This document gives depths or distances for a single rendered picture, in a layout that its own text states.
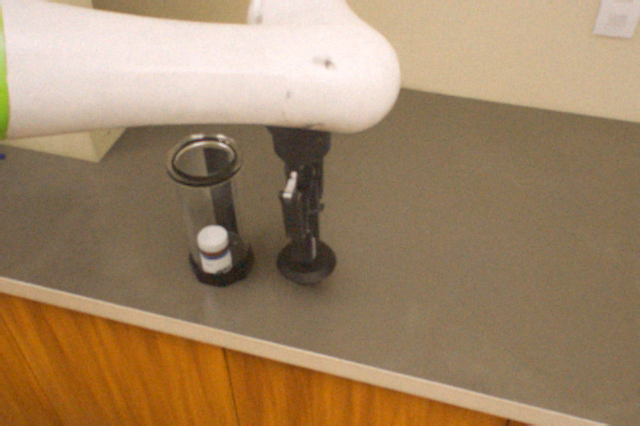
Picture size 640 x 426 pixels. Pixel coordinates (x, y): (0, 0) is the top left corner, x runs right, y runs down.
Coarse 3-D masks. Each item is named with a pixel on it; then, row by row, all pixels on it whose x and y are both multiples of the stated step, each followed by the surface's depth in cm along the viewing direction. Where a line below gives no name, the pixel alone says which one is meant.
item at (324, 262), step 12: (288, 252) 103; (324, 252) 103; (276, 264) 103; (288, 264) 101; (300, 264) 101; (312, 264) 101; (324, 264) 101; (288, 276) 101; (300, 276) 100; (312, 276) 100; (324, 276) 101
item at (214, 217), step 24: (192, 144) 98; (216, 144) 98; (168, 168) 93; (192, 168) 100; (216, 168) 102; (240, 168) 94; (192, 192) 94; (216, 192) 94; (240, 192) 99; (192, 216) 97; (216, 216) 97; (240, 216) 100; (192, 240) 102; (216, 240) 100; (240, 240) 103; (216, 264) 104; (240, 264) 106
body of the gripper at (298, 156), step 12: (276, 144) 85; (288, 144) 84; (300, 144) 83; (312, 144) 84; (324, 144) 85; (288, 156) 85; (300, 156) 84; (312, 156) 85; (324, 156) 86; (288, 168) 86; (300, 168) 86; (288, 180) 87; (300, 180) 87
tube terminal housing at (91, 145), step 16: (48, 0) 107; (64, 0) 111; (80, 0) 115; (16, 144) 133; (32, 144) 132; (48, 144) 130; (64, 144) 129; (80, 144) 128; (96, 144) 128; (112, 144) 133; (96, 160) 129
